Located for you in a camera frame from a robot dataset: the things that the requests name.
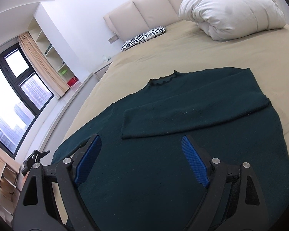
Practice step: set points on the wall switch plate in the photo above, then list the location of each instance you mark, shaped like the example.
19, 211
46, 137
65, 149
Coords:
113, 39

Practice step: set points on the white wall shelf unit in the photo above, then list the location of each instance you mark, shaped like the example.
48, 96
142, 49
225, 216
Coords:
48, 50

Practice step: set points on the black framed window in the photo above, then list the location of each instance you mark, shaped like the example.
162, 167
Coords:
23, 96

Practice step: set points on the red box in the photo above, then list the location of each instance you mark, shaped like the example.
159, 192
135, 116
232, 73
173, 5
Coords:
71, 82

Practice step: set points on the zebra print pillow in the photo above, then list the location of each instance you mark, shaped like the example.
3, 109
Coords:
143, 37

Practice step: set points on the white nightstand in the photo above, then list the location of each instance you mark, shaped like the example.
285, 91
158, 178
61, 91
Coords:
102, 70

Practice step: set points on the white folded duvet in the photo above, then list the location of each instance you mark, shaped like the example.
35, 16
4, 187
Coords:
224, 20

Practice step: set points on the dark green knit sweater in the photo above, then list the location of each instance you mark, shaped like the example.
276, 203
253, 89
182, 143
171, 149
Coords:
141, 179

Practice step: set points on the beige padded headboard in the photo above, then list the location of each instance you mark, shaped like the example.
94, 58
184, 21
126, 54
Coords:
138, 16

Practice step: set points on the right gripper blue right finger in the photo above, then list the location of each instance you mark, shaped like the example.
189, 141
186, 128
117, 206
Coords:
198, 159

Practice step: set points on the wooden chair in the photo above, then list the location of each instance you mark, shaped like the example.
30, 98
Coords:
9, 193

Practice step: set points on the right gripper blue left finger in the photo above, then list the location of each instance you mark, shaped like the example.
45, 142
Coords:
84, 159

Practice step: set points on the beige curtain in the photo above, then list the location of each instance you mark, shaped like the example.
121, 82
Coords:
41, 65

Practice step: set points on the beige bed with sheet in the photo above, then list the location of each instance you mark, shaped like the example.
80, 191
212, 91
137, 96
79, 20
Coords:
185, 48

